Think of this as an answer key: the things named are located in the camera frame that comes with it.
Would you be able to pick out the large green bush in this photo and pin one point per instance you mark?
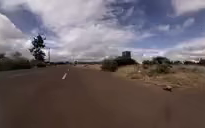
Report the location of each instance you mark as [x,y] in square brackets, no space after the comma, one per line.
[109,65]

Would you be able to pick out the distant row of trees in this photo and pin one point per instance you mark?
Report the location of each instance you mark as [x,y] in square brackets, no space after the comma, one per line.
[125,61]

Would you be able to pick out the tall grey building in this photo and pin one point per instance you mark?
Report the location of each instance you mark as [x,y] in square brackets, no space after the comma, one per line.
[126,54]

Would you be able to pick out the brown-grey asphalt road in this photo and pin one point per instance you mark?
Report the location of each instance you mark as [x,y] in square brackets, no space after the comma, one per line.
[90,100]

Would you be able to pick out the white dashed centre line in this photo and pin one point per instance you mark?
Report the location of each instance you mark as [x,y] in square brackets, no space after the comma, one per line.
[64,76]

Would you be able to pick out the thin pole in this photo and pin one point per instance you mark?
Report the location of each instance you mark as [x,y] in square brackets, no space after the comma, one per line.
[49,56]

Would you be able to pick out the small green bush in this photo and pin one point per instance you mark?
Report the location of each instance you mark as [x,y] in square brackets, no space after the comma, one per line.
[163,69]

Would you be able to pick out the tall dark tree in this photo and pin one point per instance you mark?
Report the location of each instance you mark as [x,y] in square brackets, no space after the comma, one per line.
[37,48]

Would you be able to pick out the stone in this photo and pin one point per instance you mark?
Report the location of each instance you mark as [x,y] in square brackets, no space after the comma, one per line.
[167,88]

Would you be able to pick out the dry yellow grass verge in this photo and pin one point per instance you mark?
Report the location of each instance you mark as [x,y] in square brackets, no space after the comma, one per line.
[180,79]

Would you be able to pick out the row of dark bushes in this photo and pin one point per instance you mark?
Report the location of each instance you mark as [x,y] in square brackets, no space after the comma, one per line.
[10,63]

